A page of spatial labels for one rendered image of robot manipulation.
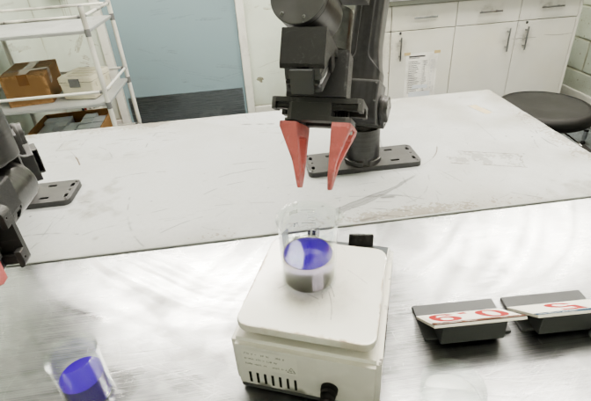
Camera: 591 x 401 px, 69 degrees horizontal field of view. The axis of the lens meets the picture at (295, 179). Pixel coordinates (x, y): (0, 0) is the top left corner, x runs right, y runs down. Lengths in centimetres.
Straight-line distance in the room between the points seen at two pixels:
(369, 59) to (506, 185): 29
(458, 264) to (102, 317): 43
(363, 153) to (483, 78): 248
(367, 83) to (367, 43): 6
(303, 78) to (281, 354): 24
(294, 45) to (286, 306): 24
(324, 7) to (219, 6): 282
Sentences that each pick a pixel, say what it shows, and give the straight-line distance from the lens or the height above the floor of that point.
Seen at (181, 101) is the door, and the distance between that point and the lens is 343.
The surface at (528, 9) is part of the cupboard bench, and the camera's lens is 320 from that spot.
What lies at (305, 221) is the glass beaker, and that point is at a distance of 40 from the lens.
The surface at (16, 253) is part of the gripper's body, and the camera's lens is 48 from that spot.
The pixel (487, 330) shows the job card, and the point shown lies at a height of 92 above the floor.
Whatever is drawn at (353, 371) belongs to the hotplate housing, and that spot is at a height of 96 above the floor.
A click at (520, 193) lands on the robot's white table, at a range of 74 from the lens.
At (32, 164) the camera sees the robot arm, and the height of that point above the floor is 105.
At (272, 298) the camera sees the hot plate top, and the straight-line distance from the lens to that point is 40.
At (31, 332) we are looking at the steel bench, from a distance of 59.
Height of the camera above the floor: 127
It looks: 30 degrees down
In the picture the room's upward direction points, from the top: 4 degrees counter-clockwise
